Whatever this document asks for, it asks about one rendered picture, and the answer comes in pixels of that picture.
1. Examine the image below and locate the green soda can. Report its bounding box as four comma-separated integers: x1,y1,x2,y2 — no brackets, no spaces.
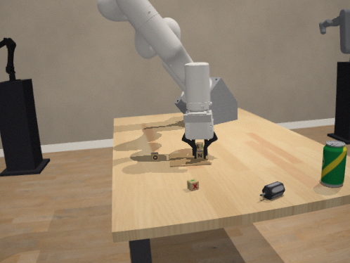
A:
321,141,347,187

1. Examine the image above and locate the tan square mat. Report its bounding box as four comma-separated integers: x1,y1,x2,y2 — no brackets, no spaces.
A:
169,153,211,167

